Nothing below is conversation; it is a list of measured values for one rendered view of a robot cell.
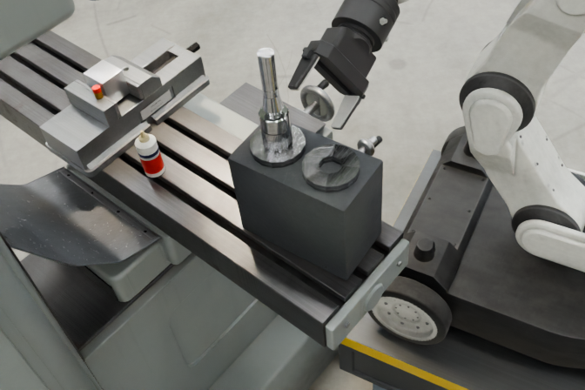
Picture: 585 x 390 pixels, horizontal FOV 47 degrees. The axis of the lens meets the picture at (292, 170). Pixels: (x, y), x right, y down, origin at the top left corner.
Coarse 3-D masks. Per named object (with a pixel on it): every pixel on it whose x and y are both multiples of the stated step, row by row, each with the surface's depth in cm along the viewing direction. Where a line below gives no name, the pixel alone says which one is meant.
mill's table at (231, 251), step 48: (48, 48) 167; (0, 96) 154; (48, 96) 153; (192, 144) 138; (240, 144) 137; (144, 192) 131; (192, 192) 130; (192, 240) 125; (240, 240) 121; (384, 240) 118; (288, 288) 114; (336, 288) 113; (384, 288) 120; (336, 336) 111
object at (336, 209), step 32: (256, 128) 113; (256, 160) 108; (288, 160) 106; (320, 160) 105; (352, 160) 105; (256, 192) 111; (288, 192) 105; (320, 192) 102; (352, 192) 102; (256, 224) 118; (288, 224) 112; (320, 224) 106; (352, 224) 105; (320, 256) 113; (352, 256) 111
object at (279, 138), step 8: (288, 120) 104; (264, 128) 104; (272, 128) 103; (280, 128) 103; (288, 128) 105; (264, 136) 106; (272, 136) 104; (280, 136) 105; (288, 136) 106; (264, 144) 107; (272, 144) 106; (280, 144) 106; (288, 144) 107
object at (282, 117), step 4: (284, 104) 104; (260, 108) 105; (284, 108) 104; (260, 112) 104; (264, 112) 104; (280, 112) 103; (284, 112) 103; (288, 112) 103; (260, 116) 103; (264, 116) 103; (268, 116) 103; (276, 116) 103; (280, 116) 103; (284, 116) 103; (288, 116) 104; (260, 120) 103; (264, 120) 103; (268, 120) 102; (272, 120) 102; (276, 120) 102; (280, 120) 102; (284, 120) 103; (268, 124) 103; (272, 124) 103; (276, 124) 103; (280, 124) 103
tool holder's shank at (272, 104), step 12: (264, 48) 96; (264, 60) 95; (264, 72) 97; (276, 72) 98; (264, 84) 99; (276, 84) 99; (264, 96) 101; (276, 96) 100; (264, 108) 102; (276, 108) 101
